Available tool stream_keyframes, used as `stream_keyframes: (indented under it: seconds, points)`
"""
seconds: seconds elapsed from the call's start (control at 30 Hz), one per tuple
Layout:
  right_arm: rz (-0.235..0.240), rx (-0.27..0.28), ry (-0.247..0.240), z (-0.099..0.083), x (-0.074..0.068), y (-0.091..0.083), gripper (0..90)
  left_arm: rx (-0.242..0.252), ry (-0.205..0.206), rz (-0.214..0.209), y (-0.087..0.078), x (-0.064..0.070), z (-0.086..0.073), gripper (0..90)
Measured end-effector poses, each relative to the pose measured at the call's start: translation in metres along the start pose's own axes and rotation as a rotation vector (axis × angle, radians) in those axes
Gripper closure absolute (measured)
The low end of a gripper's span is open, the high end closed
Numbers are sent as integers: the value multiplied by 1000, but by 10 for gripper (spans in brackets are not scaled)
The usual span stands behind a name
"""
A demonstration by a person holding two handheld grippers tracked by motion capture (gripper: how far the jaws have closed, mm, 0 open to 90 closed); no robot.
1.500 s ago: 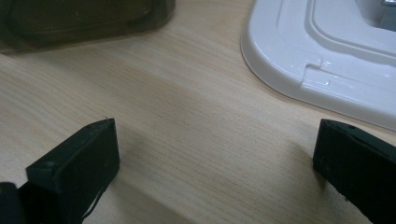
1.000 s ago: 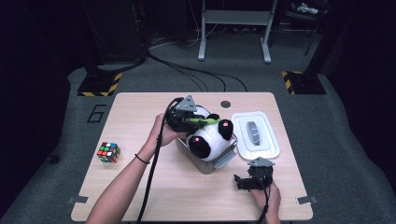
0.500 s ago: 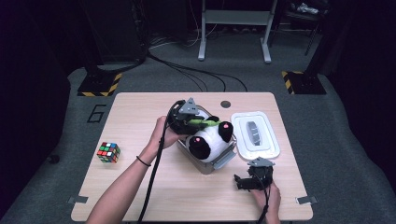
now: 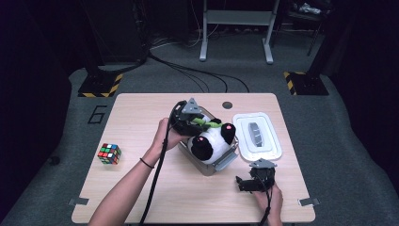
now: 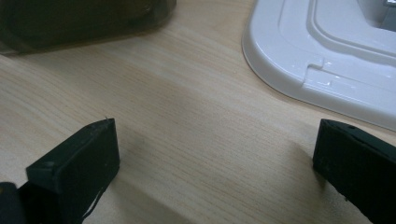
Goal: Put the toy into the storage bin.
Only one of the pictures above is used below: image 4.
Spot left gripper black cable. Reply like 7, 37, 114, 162
139, 102, 186, 226

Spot colourful puzzle cube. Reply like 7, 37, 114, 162
97, 143, 122, 166

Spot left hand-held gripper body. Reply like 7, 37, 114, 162
168, 97, 204, 136

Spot black floor cables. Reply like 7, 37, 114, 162
147, 51, 250, 94

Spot person's left hand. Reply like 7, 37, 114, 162
144, 117, 190, 163

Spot white cloth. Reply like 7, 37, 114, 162
297, 2, 323, 15

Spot white metal stand frame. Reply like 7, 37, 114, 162
199, 0, 280, 65

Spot black wristband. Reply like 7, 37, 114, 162
139, 157, 155, 170

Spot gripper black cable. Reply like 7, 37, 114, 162
139, 102, 186, 226
257, 175, 273, 226

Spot black yellow striped base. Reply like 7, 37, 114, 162
283, 71, 329, 96
77, 73, 124, 98

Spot dark chair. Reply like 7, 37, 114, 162
276, 0, 334, 57

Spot white lid with grey handle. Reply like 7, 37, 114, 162
232, 112, 282, 162

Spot grey tape piece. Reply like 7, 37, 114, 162
68, 197, 89, 206
299, 197, 321, 207

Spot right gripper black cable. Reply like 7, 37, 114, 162
257, 175, 273, 226

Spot panda plush toy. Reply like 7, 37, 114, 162
186, 114, 237, 165

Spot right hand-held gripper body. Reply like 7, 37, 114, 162
248, 158, 278, 192

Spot person's right hand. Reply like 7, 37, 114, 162
252, 184, 284, 226

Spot grey plastic storage box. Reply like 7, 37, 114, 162
178, 106, 239, 177

